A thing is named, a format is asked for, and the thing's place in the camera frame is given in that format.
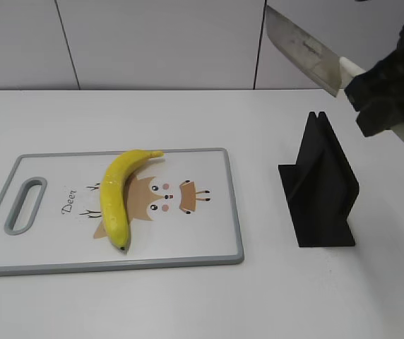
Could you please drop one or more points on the yellow plastic banana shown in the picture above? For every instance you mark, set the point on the yellow plastic banana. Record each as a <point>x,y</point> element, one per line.
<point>113,212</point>

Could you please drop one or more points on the white-handled kitchen knife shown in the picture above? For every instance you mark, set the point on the white-handled kitchen knife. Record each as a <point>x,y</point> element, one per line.
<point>313,58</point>

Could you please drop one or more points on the white deer cutting board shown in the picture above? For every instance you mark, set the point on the white deer cutting board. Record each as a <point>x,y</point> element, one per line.
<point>181,207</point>

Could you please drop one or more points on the black knife stand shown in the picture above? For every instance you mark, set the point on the black knife stand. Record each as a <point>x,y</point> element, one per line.
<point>320,188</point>

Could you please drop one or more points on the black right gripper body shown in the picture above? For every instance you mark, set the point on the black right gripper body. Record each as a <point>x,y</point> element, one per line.
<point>378,94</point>

